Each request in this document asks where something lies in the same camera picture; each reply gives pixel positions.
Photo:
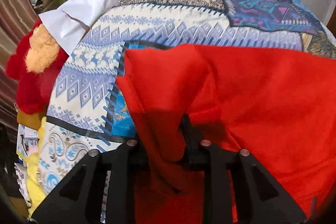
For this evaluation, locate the red plush toy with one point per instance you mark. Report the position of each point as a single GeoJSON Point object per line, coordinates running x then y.
{"type": "Point", "coordinates": [36, 63]}

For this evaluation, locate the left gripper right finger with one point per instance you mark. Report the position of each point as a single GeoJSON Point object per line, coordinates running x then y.
{"type": "Point", "coordinates": [237, 187]}

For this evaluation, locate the yellow blanket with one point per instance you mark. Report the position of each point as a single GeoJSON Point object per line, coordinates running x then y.
{"type": "Point", "coordinates": [35, 191]}

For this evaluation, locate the blue patchwork quilt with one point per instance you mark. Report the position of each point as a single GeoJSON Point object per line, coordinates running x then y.
{"type": "Point", "coordinates": [88, 111]}

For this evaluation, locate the white shirt on bed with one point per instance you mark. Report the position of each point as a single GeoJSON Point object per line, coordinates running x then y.
{"type": "Point", "coordinates": [70, 21]}

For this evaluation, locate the red zip jacket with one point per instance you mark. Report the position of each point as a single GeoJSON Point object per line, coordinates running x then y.
{"type": "Point", "coordinates": [277, 104]}

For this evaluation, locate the striped red gold curtain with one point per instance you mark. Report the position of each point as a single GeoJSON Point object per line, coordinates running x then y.
{"type": "Point", "coordinates": [17, 19]}

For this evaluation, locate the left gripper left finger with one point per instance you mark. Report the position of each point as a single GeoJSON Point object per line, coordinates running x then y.
{"type": "Point", "coordinates": [97, 179]}

